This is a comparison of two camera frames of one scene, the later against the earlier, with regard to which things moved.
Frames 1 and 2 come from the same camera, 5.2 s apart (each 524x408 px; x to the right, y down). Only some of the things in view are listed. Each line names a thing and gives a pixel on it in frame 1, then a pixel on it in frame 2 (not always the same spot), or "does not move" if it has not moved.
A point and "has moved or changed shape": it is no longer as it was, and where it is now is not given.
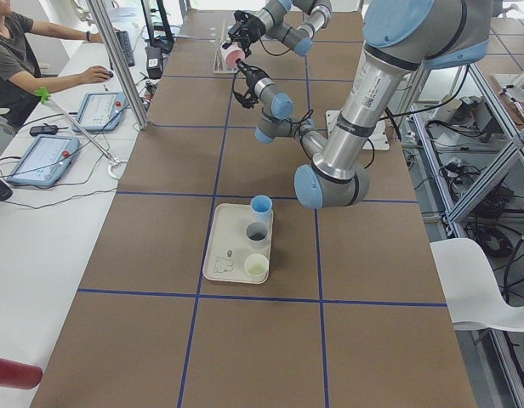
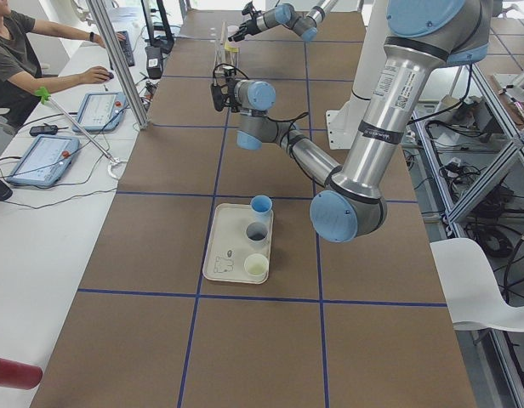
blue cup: (261, 208) does not move
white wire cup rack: (219, 66) does not move
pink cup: (230, 55) has moved or changed shape
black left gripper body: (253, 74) → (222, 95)
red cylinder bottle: (14, 374) does not move
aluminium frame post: (119, 64) does not move
